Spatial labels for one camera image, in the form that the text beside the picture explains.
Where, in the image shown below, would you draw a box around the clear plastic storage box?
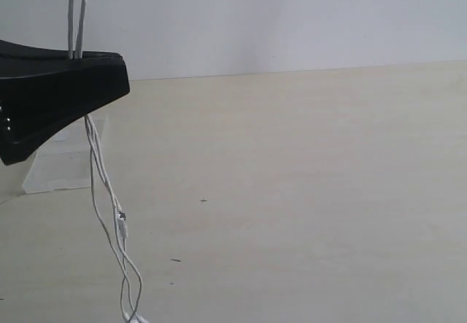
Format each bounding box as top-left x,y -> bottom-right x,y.
23,119 -> 90,194

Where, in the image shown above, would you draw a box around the white wired earphones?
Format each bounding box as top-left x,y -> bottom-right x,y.
66,0 -> 149,323

